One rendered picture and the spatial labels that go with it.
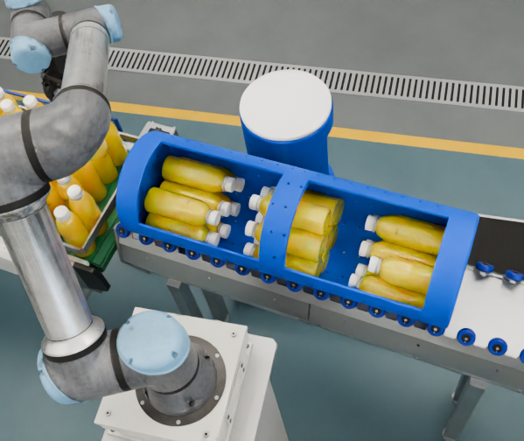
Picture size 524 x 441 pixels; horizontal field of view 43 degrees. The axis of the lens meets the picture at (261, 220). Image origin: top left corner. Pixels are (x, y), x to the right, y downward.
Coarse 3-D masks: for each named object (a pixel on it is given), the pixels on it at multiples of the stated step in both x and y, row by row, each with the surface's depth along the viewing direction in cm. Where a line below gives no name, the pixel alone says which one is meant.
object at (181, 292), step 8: (168, 280) 220; (168, 288) 221; (176, 288) 218; (184, 288) 222; (176, 296) 225; (184, 296) 224; (192, 296) 232; (184, 304) 230; (192, 304) 234; (184, 312) 237; (192, 312) 237; (200, 312) 244
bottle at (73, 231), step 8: (72, 216) 183; (56, 224) 184; (64, 224) 182; (72, 224) 183; (80, 224) 186; (64, 232) 184; (72, 232) 184; (80, 232) 186; (88, 232) 192; (72, 240) 187; (80, 240) 188; (80, 256) 195
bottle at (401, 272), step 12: (384, 264) 158; (396, 264) 157; (408, 264) 157; (420, 264) 157; (384, 276) 159; (396, 276) 157; (408, 276) 156; (420, 276) 155; (408, 288) 157; (420, 288) 156
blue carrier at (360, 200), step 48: (144, 144) 172; (192, 144) 173; (144, 192) 184; (240, 192) 189; (288, 192) 159; (336, 192) 177; (384, 192) 160; (192, 240) 170; (240, 240) 186; (288, 240) 159; (336, 288) 160; (432, 288) 148
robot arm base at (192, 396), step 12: (204, 360) 132; (204, 372) 130; (216, 372) 136; (192, 384) 128; (204, 384) 130; (156, 396) 129; (168, 396) 127; (180, 396) 128; (192, 396) 130; (204, 396) 131; (156, 408) 132; (168, 408) 130; (180, 408) 130; (192, 408) 131
